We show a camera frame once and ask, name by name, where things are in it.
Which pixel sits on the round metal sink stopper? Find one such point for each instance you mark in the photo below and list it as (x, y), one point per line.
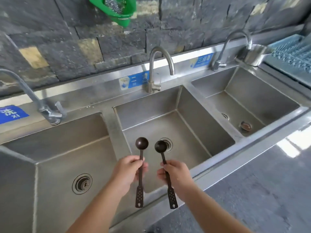
(245, 126)

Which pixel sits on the person's right thumb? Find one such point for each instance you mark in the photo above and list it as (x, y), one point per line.
(167, 163)

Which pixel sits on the blue plastic dish rack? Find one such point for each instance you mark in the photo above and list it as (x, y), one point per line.
(291, 55)

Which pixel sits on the steel gooseneck faucet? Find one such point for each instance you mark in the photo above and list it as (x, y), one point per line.
(151, 70)
(29, 92)
(224, 49)

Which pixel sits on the person's left hand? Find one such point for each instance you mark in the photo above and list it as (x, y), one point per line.
(125, 171)

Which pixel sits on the blue and white sink label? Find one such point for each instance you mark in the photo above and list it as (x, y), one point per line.
(136, 80)
(203, 60)

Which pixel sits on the person's right hand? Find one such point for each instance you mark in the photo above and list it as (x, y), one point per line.
(179, 178)

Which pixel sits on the steel wool scourer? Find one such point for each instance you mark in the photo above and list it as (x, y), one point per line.
(114, 4)

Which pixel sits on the stainless steel triple sink unit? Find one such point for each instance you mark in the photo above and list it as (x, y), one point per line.
(109, 123)

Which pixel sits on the person's left forearm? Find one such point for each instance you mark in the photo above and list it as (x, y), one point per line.
(102, 208)

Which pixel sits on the round steel sink drain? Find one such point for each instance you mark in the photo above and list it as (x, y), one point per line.
(225, 116)
(82, 183)
(169, 144)

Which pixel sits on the green plastic hanging basket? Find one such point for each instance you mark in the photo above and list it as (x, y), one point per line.
(121, 18)

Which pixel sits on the person's right forearm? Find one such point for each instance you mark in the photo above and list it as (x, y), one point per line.
(211, 211)

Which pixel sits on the person's left thumb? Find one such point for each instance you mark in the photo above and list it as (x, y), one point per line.
(136, 160)

